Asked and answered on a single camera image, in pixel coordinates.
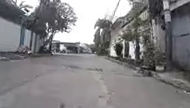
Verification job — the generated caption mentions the overhead wires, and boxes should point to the overhead wires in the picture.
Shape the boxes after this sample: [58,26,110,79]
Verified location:
[109,0,123,23]

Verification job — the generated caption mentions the bushes and small trees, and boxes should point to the bushes and small trees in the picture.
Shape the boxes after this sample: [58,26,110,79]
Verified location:
[116,0,171,73]

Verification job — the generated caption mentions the white building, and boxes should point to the white building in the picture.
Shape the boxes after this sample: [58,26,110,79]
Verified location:
[107,5,170,65]

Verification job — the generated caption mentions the rough roadside strip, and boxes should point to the rough roadside strip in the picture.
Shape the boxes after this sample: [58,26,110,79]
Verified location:
[103,55,190,96]

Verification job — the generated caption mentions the palm trees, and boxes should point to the palm trees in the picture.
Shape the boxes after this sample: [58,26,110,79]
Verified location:
[91,17,114,57]

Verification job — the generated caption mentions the group of trees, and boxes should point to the group of trees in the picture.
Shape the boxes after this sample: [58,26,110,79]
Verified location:
[22,0,80,57]

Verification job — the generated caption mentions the grey concrete road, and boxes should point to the grey concrete road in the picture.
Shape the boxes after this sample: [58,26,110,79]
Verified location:
[0,45,190,108]

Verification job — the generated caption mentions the white wall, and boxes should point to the white wall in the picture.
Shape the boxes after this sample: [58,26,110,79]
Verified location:
[0,12,47,59]

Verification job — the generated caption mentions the blue-grey building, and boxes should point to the blue-grey building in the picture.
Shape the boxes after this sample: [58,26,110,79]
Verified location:
[163,0,190,72]

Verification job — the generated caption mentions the drain grate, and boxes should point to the drain grate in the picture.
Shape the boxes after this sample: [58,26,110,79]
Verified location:
[60,64,105,74]

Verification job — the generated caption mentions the low distant building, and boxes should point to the low distant building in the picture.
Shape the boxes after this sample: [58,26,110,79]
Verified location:
[51,39,93,57]

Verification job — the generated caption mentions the utility pole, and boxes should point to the utility pole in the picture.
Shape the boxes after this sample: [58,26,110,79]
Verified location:
[155,0,181,72]

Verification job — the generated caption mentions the pile of rubble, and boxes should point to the pile of rubble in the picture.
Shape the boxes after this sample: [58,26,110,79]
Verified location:
[16,44,33,56]

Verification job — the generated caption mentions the dark-roofed building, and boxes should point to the dark-roofed building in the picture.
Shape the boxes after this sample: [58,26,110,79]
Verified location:
[0,0,31,26]

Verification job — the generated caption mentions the dirt verge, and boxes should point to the dirt verge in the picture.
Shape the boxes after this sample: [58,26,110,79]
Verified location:
[0,47,51,69]

